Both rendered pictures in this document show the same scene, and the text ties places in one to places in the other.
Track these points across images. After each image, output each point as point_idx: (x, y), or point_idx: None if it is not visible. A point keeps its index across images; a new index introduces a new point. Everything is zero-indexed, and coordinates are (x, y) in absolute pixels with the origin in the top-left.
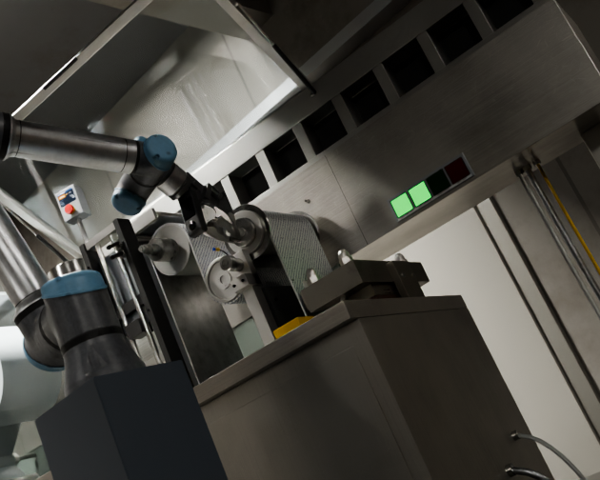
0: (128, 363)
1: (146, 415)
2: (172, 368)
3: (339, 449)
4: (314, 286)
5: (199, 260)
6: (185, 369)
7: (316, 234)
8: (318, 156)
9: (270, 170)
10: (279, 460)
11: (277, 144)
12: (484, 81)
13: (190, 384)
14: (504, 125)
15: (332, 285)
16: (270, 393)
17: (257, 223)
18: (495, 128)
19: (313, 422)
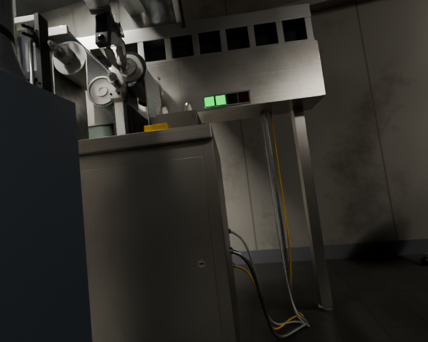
0: (9, 70)
1: (11, 135)
2: (63, 104)
3: (165, 220)
4: (165, 115)
5: (88, 72)
6: (75, 112)
7: (160, 96)
8: (173, 59)
9: (143, 54)
10: (113, 215)
11: (151, 44)
12: (272, 62)
13: (75, 128)
14: (273, 86)
15: (177, 119)
16: (123, 167)
17: (139, 66)
18: (269, 85)
19: (151, 197)
